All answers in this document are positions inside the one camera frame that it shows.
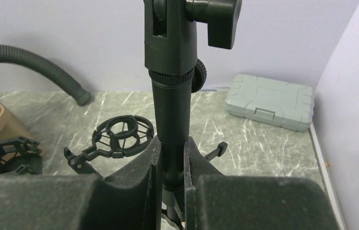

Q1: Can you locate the grey plastic case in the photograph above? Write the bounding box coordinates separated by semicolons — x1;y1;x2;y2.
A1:
224;74;315;132

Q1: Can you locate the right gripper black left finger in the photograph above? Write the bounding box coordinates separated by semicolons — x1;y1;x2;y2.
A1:
0;138;162;230

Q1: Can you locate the black tripod stand shock mount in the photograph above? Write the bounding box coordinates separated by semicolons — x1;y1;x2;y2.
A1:
63;115;229;174

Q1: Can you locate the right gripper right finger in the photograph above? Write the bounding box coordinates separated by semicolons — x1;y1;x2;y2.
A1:
184;138;339;230

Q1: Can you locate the black corrugated hose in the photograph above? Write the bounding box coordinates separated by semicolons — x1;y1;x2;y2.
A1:
0;44;92;106

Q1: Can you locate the black round base mic stand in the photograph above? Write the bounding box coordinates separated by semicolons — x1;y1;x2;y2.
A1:
0;136;43;175

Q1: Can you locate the black tripod stand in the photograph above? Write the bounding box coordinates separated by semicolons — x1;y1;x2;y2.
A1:
144;0;242;230

